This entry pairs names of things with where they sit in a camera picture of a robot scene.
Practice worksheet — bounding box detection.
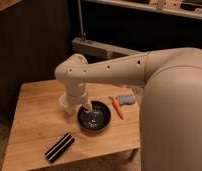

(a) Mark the clear plastic cup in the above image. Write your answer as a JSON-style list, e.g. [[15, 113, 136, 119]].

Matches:
[[59, 94, 76, 115]]

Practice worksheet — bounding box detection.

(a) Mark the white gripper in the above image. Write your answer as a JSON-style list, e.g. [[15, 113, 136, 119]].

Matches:
[[66, 83, 92, 110]]

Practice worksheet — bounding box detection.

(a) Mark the wooden table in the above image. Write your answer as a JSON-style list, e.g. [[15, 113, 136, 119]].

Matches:
[[2, 80, 140, 171]]

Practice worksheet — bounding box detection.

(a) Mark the grey bench rail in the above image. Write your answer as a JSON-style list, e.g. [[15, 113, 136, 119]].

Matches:
[[72, 37, 139, 59]]

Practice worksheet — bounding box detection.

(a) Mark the upper shelf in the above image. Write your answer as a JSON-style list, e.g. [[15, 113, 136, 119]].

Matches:
[[83, 0, 202, 20]]

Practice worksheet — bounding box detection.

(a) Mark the dark ceramic bowl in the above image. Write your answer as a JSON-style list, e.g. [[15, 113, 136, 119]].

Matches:
[[77, 101, 111, 132]]

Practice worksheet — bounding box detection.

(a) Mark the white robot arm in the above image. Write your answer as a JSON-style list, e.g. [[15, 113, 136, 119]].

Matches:
[[55, 48, 202, 171]]

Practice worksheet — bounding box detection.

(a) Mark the metal pole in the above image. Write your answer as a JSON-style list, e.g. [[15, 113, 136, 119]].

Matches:
[[77, 0, 86, 41]]

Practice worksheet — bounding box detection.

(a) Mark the black white striped case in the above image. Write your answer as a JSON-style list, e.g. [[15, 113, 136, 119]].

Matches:
[[45, 133, 75, 163]]

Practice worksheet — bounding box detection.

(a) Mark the orange toy carrot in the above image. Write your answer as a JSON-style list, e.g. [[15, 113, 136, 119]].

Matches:
[[109, 96, 124, 120]]

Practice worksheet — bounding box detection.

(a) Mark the blue sponge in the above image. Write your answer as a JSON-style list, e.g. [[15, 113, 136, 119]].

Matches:
[[117, 95, 135, 105]]

